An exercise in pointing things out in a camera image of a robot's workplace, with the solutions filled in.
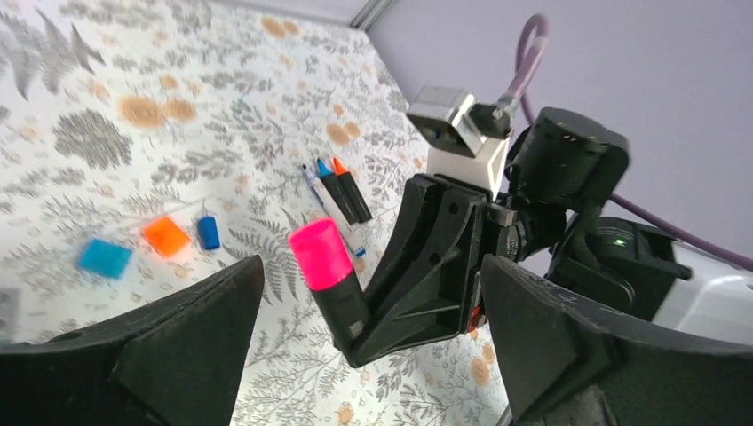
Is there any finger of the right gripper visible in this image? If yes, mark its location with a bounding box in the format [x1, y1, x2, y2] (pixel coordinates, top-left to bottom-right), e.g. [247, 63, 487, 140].
[350, 174, 488, 367]

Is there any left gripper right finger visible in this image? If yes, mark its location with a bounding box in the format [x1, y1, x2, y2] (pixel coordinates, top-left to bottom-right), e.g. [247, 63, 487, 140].
[480, 255, 752, 425]

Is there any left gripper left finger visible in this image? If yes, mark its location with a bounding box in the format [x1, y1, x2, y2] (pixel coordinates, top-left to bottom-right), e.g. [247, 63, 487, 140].
[1, 256, 265, 425]

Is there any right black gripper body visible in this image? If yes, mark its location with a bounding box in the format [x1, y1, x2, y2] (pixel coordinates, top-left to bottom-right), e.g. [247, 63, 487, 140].
[480, 106, 630, 262]

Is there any blue white whiteboard marker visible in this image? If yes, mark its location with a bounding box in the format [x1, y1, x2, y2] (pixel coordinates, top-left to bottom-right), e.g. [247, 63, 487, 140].
[302, 165, 366, 257]

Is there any pink highlighter black body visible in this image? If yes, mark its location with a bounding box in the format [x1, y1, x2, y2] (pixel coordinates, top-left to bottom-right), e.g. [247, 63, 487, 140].
[289, 217, 370, 359]

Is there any orange highlighter black body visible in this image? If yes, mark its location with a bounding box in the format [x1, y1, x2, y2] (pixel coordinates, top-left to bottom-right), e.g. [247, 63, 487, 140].
[332, 157, 373, 224]

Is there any orange pen cap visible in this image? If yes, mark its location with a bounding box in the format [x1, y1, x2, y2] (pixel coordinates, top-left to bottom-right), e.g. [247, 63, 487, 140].
[142, 216, 191, 258]

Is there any light blue pen cap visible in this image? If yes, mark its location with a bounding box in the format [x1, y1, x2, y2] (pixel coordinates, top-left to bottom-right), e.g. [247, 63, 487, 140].
[77, 239, 133, 280]

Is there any dark blue marker cap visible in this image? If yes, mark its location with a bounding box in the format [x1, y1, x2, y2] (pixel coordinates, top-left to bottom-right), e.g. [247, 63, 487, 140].
[196, 216, 221, 251]

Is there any blue highlighter black body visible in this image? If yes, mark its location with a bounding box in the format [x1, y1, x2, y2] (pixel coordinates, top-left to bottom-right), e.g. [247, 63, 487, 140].
[316, 158, 359, 225]

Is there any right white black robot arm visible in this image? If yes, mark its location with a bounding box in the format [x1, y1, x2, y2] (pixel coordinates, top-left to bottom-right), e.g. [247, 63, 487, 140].
[344, 105, 693, 367]

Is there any floral patterned table mat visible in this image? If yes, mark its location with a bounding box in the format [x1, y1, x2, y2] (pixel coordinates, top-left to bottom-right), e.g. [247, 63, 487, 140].
[1, 1, 506, 425]

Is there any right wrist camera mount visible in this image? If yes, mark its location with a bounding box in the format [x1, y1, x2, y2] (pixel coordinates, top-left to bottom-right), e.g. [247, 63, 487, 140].
[407, 85, 512, 195]

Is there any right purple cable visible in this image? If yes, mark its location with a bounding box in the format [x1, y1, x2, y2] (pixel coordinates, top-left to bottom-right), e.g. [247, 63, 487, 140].
[494, 13, 753, 272]

